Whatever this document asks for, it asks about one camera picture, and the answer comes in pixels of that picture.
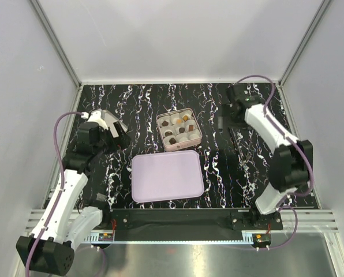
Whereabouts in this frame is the dark round chocolate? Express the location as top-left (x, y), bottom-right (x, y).
top-left (165, 131), bottom-right (173, 137)

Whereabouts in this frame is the pink tin lid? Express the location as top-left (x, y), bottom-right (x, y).
top-left (104, 110), bottom-right (128, 131)

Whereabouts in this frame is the dark square chocolate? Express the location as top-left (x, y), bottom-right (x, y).
top-left (169, 138), bottom-right (176, 145)

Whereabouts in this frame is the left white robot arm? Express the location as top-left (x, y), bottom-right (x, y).
top-left (16, 120), bottom-right (130, 276)

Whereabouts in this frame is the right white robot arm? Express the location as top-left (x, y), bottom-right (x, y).
top-left (219, 84), bottom-right (315, 229)

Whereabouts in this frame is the pink chocolate tin box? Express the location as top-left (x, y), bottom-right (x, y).
top-left (156, 108), bottom-right (203, 152)

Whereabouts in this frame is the lilac plastic tray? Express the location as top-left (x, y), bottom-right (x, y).
top-left (131, 150), bottom-right (204, 203)

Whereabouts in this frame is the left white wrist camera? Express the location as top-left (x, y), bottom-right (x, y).
top-left (87, 109), bottom-right (109, 130)

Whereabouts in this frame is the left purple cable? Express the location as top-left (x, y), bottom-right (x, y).
top-left (24, 111), bottom-right (89, 275)

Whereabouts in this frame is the purple cable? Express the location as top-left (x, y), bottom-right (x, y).
top-left (232, 74), bottom-right (316, 252)
top-left (24, 111), bottom-right (89, 275)

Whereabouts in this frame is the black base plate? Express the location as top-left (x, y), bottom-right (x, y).
top-left (107, 208), bottom-right (283, 242)

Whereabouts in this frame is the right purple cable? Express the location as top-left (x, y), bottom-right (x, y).
top-left (232, 74), bottom-right (316, 252)

